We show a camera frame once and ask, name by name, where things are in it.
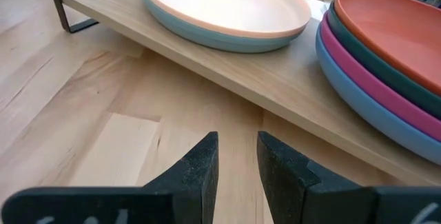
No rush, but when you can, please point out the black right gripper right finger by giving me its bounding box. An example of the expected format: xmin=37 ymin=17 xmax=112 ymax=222
xmin=256 ymin=130 xmax=441 ymax=224

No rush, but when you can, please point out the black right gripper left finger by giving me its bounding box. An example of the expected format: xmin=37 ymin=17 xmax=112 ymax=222
xmin=1 ymin=131 xmax=220 ymax=224

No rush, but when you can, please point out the pink plate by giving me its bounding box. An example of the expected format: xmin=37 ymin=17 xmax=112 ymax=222
xmin=319 ymin=12 xmax=441 ymax=143

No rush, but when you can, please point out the wooden shelf with black legs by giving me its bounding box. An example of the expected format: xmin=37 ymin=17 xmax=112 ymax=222
xmin=44 ymin=0 xmax=441 ymax=187

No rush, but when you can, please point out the light blue plate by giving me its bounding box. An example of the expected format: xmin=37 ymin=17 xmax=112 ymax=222
xmin=139 ymin=0 xmax=307 ymax=54

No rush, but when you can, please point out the dark green plate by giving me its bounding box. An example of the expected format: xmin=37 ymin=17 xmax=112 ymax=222
xmin=326 ymin=1 xmax=441 ymax=120

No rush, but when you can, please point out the cream plate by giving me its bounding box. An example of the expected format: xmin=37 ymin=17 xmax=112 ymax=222
xmin=139 ymin=0 xmax=313 ymax=40

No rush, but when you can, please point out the orange plate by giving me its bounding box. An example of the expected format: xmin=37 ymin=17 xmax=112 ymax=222
xmin=334 ymin=0 xmax=441 ymax=97

